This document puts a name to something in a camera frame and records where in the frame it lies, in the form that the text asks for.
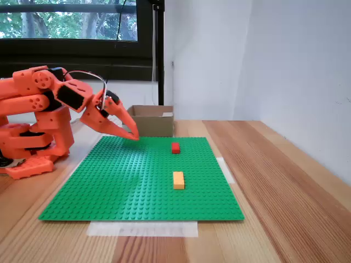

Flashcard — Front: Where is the white blind cord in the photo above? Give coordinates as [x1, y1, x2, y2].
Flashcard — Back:
[151, 4, 157, 82]

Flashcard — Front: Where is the open cardboard box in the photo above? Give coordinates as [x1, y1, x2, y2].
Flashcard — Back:
[122, 105, 176, 138]

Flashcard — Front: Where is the green lego baseplate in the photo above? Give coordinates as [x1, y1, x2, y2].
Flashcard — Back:
[38, 136, 245, 221]

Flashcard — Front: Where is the black window frame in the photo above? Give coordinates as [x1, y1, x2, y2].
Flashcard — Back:
[0, 0, 154, 82]

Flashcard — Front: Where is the yellow lego block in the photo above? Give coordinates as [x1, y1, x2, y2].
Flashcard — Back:
[172, 171, 185, 190]

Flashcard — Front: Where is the arm servo wire bundle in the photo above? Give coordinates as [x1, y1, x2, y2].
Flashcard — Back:
[64, 70, 108, 110]

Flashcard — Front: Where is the thin black hanging cable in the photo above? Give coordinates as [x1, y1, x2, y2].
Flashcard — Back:
[105, 0, 127, 83]

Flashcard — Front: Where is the translucent tape strip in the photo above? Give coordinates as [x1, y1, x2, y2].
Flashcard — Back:
[86, 220, 199, 238]
[216, 157, 236, 185]

